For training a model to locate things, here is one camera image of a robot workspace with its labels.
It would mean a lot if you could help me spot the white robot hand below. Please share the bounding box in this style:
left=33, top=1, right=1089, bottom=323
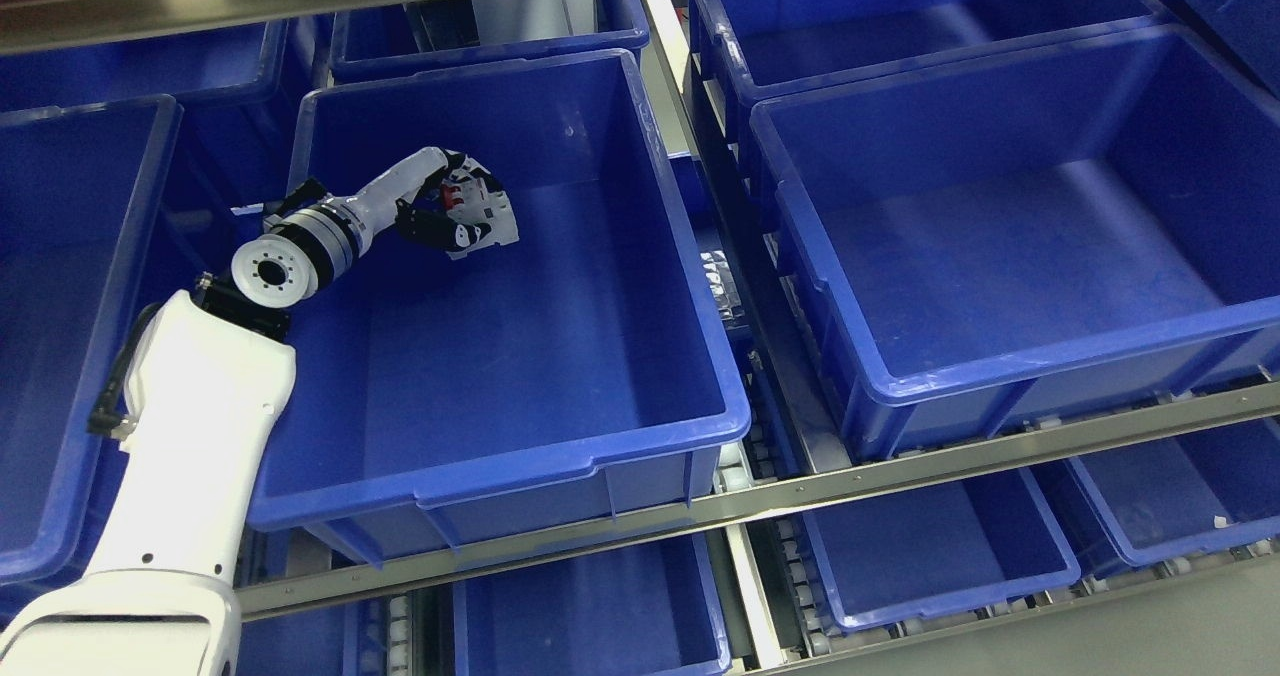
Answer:
left=346, top=146, right=513, bottom=259

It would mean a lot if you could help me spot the grey red circuit breaker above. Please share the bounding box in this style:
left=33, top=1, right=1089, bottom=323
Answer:
left=439, top=169, right=520, bottom=260

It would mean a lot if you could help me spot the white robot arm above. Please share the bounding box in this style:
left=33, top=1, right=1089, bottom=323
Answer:
left=3, top=146, right=518, bottom=675

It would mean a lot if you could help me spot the blue bin top centre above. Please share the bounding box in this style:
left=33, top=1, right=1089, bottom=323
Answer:
left=330, top=0, right=650, bottom=83

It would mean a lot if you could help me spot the large blue bin centre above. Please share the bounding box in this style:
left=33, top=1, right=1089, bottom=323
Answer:
left=247, top=50, right=750, bottom=563

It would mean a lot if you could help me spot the large blue bin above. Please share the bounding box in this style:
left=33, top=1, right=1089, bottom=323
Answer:
left=247, top=50, right=750, bottom=563
left=750, top=26, right=1279, bottom=462

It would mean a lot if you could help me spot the blue bin top right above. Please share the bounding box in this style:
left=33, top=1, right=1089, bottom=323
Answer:
left=691, top=0, right=1161, bottom=108

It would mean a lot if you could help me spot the blue bin left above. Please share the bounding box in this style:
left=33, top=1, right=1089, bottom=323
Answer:
left=1, top=93, right=180, bottom=588

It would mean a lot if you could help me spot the blue bin lower centre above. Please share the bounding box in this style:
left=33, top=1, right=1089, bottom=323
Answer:
left=452, top=534, right=732, bottom=675

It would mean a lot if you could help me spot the large blue bin right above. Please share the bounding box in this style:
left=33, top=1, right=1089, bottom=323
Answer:
left=750, top=26, right=1279, bottom=462

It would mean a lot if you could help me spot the blue bin lower far right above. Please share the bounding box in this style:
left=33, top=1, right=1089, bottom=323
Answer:
left=1037, top=417, right=1279, bottom=579

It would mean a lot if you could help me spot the steel shelf rack frame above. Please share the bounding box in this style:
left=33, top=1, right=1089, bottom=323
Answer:
left=0, top=0, right=1280, bottom=676

